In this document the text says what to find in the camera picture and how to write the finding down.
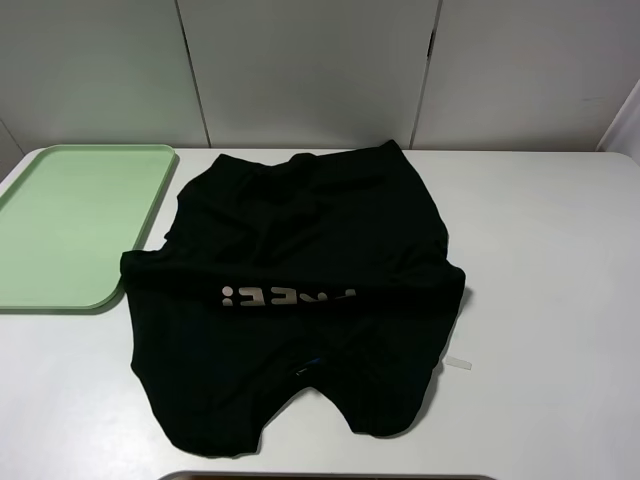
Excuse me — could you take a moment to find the black short sleeve shirt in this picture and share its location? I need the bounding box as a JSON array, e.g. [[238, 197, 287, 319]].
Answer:
[[120, 141, 466, 457]]

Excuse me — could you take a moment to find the light green plastic tray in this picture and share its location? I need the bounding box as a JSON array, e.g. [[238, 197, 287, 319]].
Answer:
[[1, 145, 178, 313]]

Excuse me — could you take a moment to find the clear tape strip right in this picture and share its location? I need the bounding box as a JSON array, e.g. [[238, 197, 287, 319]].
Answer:
[[444, 355, 472, 371]]

